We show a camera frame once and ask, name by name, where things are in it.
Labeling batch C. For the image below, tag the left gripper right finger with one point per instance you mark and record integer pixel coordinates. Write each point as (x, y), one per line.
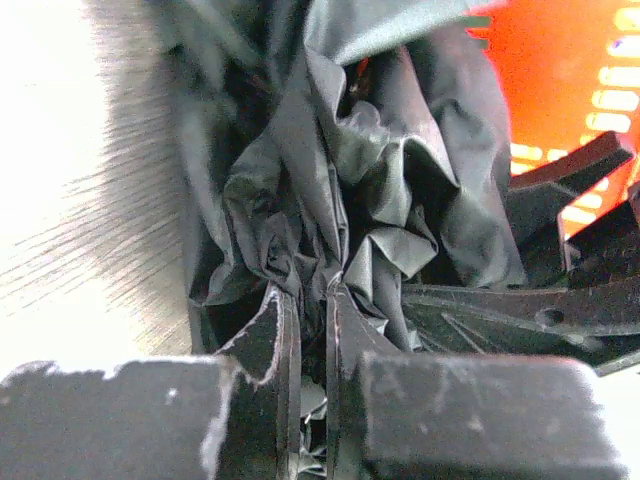
(348, 336)

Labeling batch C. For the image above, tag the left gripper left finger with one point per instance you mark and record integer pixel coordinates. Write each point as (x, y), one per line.
(256, 435)

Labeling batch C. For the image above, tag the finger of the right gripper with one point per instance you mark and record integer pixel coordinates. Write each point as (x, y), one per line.
(598, 325)
(536, 198)

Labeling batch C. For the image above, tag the black folding umbrella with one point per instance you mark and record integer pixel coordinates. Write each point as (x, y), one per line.
(326, 145)

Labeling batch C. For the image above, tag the red plastic basket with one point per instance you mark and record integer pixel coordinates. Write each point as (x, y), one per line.
(570, 72)

